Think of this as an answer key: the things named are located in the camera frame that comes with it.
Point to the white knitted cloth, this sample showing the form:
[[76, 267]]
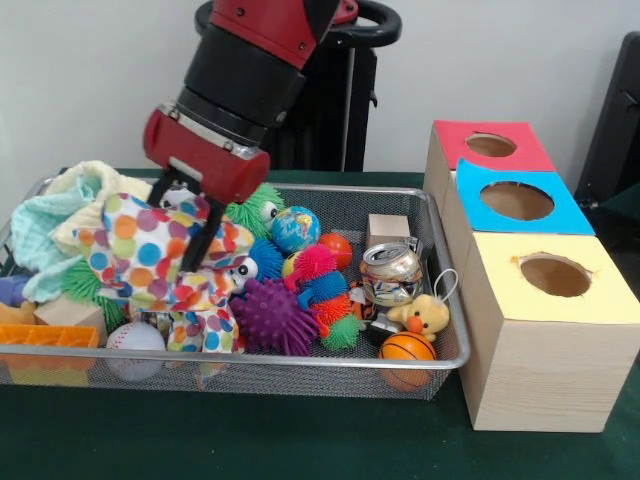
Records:
[[85, 190]]

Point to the small white baseball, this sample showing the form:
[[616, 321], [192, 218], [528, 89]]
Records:
[[135, 342]]

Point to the small orange basketball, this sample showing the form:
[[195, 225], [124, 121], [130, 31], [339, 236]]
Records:
[[407, 350]]

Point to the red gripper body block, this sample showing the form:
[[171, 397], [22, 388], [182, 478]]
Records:
[[205, 155]]

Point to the rainbow spiky caterpillar toy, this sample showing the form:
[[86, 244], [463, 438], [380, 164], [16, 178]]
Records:
[[325, 285]]

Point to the green cloth side table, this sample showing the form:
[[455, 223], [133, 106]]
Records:
[[625, 205]]

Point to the small red ball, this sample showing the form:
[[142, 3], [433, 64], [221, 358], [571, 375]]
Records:
[[340, 250]]

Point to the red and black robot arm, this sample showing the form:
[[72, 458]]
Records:
[[255, 60]]

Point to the mint green knitted cloth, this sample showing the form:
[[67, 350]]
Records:
[[35, 245]]

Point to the purple spiky ball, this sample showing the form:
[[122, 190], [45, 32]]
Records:
[[275, 318]]

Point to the crushed silver can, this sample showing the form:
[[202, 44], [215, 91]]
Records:
[[392, 272]]

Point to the small globe print ball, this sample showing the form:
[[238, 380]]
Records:
[[296, 230]]

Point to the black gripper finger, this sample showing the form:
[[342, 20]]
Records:
[[162, 190], [205, 235]]

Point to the polka dot cloth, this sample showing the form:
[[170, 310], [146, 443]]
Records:
[[205, 330], [140, 255]]

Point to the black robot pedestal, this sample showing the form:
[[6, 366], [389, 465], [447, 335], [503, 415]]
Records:
[[335, 110]]

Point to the wooden box with three holes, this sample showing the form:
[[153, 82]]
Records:
[[540, 350]]

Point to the black upright panel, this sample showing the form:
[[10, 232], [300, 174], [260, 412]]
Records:
[[620, 130]]

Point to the small yellow duck toy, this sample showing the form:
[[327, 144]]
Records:
[[425, 318]]

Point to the orange toy building block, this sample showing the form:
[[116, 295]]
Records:
[[45, 337]]

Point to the green spiky ball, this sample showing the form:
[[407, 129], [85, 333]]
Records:
[[262, 210]]

